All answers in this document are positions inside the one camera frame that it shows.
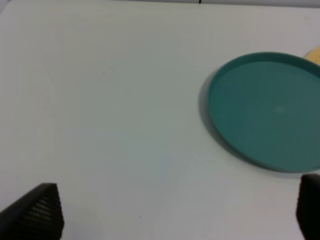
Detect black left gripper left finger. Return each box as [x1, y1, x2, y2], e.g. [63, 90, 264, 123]
[0, 183, 65, 240]

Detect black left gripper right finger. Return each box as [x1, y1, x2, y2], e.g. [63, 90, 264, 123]
[296, 174, 320, 240]

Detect teal round plastic plate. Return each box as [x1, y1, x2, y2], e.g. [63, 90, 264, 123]
[206, 52, 320, 173]

